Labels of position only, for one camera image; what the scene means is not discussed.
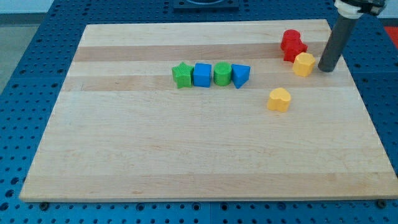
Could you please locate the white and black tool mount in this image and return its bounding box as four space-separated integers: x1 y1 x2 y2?
334 0 387 19

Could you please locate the green star block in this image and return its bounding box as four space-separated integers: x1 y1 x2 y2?
172 62 194 88

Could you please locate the green cylinder block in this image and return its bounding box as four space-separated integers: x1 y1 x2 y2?
213 62 232 86

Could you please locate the yellow heart block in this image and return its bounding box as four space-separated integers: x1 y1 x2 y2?
267 88 292 112

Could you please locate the yellow hexagon block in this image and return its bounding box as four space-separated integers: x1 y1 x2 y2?
292 52 316 77

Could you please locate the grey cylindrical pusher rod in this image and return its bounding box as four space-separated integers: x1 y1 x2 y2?
318 15 357 72

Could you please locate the red star block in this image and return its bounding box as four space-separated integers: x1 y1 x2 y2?
281 40 308 63

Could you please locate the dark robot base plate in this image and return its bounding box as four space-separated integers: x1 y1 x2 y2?
172 0 239 11

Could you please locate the red cylinder block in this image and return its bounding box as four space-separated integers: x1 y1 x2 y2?
280 29 301 50

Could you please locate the blue cube block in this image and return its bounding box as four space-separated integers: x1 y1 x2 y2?
193 63 211 88

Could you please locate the blue triangle block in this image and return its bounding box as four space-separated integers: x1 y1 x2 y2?
231 64 251 89

